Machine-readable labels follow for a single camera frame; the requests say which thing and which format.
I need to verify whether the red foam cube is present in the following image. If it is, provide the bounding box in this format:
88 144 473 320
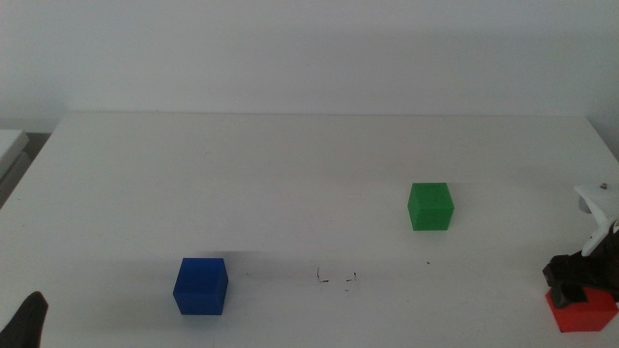
545 286 619 334

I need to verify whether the green foam cube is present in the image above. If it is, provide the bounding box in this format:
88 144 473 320
406 182 456 232

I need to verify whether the blue foam cube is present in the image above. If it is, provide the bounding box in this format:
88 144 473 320
172 257 229 316

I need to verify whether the white side table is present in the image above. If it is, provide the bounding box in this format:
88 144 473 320
0 129 33 209

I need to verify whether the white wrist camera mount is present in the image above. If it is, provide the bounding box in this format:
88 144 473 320
574 182 619 258

